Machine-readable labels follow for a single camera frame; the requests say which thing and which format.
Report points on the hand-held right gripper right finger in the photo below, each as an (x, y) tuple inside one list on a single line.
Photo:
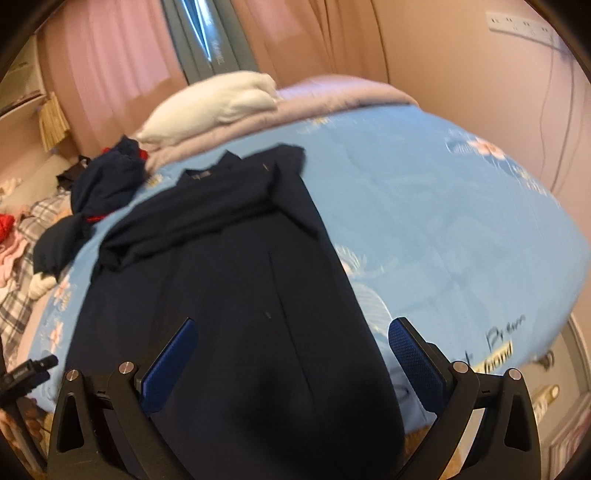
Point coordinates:
[(413, 364)]

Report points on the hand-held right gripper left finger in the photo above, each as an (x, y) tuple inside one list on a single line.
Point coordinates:
[(168, 364)]

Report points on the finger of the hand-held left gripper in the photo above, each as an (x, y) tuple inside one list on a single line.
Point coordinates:
[(27, 371)]

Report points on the navy zip jacket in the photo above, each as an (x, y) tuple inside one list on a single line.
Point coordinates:
[(231, 300)]

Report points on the pink fleece clothes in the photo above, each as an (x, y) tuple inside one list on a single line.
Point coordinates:
[(11, 258)]

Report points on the crumpled navy clothes pile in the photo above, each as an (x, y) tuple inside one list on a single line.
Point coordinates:
[(106, 180)]

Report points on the black clothes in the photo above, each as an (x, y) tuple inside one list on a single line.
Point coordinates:
[(74, 173)]

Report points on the grey plaid blanket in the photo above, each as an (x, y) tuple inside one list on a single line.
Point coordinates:
[(16, 304)]

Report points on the white cloth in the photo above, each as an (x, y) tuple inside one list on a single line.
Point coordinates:
[(41, 284)]

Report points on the folded navy garment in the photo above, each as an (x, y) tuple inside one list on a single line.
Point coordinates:
[(55, 249)]

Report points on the blue floral duvet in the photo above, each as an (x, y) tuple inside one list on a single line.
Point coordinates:
[(438, 230)]

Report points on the white bedside cabinet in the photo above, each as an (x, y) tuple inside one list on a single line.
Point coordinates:
[(575, 350)]

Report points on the beige headboard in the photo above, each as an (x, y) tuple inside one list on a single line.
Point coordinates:
[(41, 168)]

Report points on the white fluffy pillow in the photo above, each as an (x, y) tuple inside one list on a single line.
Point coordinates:
[(217, 104)]

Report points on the lilac quilt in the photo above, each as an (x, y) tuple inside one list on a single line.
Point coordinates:
[(323, 99)]

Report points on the pink curtain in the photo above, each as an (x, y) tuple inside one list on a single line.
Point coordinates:
[(314, 37), (115, 55)]

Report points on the blue-grey curtain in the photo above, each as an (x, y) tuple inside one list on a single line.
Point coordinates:
[(194, 50)]

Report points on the white wall shelf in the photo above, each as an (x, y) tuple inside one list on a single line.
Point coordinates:
[(25, 106)]

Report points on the white wall socket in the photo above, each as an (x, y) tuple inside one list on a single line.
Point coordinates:
[(517, 24)]

